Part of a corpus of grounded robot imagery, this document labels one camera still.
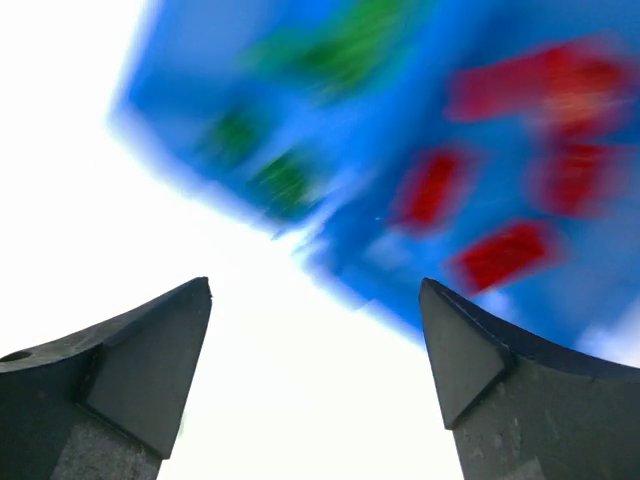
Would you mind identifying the blue plastic bin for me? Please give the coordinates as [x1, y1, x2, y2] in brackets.
[114, 1, 639, 347]

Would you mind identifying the green two-by-two lego brick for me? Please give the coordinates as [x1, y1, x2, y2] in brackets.
[248, 148, 324, 221]

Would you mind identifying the red square lego brick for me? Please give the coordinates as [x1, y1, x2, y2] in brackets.
[391, 147, 477, 232]

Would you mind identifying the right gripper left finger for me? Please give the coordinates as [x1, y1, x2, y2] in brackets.
[1, 277, 212, 480]

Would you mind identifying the green curved four-stud brick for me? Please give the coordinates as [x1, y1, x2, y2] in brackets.
[293, 22, 394, 99]

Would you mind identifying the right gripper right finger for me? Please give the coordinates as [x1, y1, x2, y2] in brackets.
[419, 279, 639, 480]

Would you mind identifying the small red irregular lego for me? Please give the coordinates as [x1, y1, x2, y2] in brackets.
[529, 143, 620, 218]

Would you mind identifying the red green red stack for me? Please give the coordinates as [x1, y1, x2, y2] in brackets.
[446, 39, 639, 138]

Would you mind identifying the green square lego brick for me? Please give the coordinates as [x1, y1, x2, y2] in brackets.
[196, 104, 267, 168]

